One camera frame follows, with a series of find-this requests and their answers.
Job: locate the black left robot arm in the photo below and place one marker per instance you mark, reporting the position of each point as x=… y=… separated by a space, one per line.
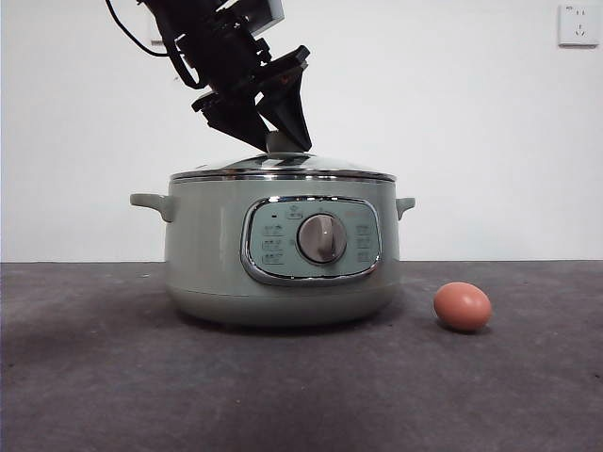
x=198 y=28

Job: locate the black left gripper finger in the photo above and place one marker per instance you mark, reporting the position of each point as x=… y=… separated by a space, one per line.
x=289 y=113
x=235 y=124

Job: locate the pale green electric pot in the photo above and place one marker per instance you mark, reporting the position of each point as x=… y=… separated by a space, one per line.
x=212 y=259

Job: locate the white wall socket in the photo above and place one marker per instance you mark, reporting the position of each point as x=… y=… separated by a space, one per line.
x=578 y=26
x=156 y=42

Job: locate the glass lid with green knob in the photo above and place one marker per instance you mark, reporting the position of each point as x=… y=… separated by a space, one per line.
x=282 y=164

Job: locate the brown egg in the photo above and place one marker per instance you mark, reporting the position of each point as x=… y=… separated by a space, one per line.
x=462 y=307

